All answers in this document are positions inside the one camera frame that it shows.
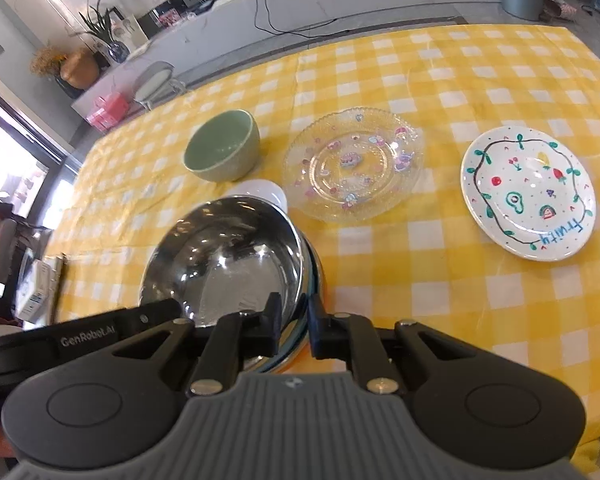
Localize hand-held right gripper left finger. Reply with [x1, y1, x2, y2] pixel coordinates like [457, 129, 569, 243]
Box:
[111, 292, 284, 395]

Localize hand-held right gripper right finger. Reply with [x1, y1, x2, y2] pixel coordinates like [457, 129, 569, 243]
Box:
[307, 294, 478, 394]

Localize blue rimmed bowl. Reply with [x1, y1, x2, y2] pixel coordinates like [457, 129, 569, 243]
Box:
[252, 237, 327, 375]

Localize stainless steel bowl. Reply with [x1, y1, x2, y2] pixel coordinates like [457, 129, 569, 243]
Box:
[139, 195, 311, 361]

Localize white bowl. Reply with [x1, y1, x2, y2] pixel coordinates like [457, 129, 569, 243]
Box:
[227, 179, 289, 212]

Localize clear glass printed plate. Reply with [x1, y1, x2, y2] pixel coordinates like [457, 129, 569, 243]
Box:
[282, 106, 426, 222]

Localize green ceramic bowl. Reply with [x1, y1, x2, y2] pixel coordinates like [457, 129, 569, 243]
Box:
[182, 110, 261, 182]

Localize white painted plate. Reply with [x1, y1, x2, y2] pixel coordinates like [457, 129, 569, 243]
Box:
[461, 126, 597, 262]

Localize pink box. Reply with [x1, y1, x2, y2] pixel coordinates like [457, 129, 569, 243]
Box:
[85, 92, 132, 132]

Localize yellow checked tablecloth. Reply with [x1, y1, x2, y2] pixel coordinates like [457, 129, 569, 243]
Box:
[42, 22, 600, 463]

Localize round metal chair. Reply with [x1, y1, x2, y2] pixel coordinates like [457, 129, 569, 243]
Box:
[131, 60, 192, 112]

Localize orange vase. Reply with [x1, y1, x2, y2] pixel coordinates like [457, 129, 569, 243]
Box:
[59, 50, 101, 89]

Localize dried yellow flowers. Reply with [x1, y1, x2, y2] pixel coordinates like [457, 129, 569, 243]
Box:
[29, 44, 67, 79]

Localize green plant in blue vase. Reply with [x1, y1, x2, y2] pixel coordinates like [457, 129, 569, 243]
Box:
[76, 0, 131, 61]

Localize pink slippers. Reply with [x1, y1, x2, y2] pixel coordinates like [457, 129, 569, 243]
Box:
[545, 0, 579, 22]

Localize black cable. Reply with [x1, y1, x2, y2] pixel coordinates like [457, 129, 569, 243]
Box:
[252, 0, 342, 37]

